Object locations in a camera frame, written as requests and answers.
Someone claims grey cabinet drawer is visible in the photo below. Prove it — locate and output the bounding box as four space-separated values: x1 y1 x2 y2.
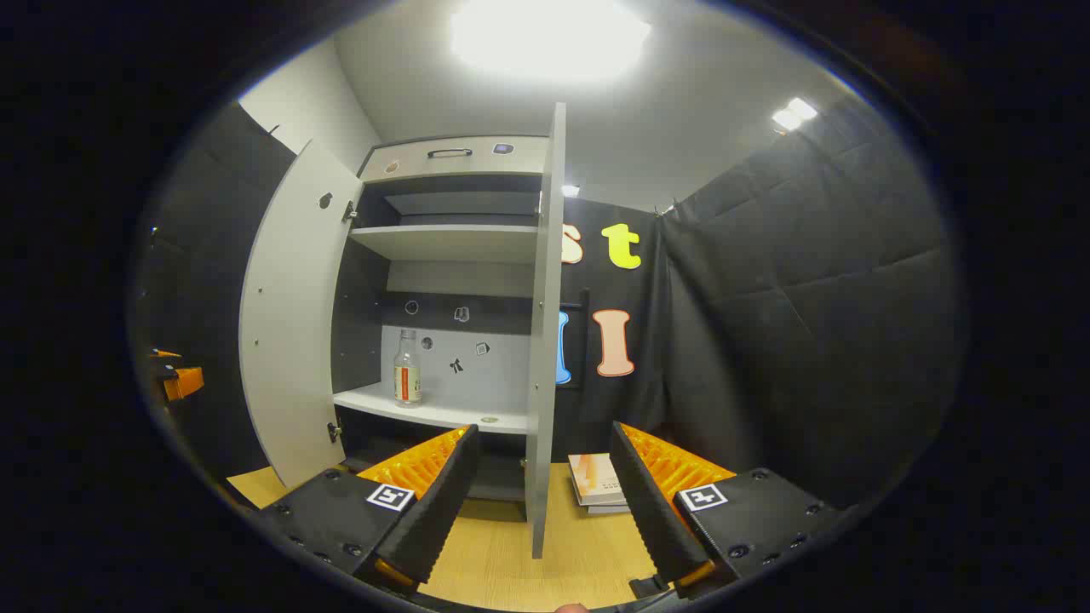
359 135 550 183

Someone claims clear bottle orange label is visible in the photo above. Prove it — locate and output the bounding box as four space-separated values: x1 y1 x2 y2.
393 329 423 408

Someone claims grey cabinet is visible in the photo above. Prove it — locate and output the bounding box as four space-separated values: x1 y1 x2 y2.
330 135 554 503

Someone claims large ceiling light panel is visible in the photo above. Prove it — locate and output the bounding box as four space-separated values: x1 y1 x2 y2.
450 0 652 84

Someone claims white orange cover book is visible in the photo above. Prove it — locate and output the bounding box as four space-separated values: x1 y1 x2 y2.
568 453 629 507

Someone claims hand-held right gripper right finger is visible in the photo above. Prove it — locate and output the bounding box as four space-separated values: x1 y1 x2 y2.
609 421 852 601

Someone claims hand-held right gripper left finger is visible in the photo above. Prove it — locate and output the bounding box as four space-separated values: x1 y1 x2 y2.
255 424 482 597

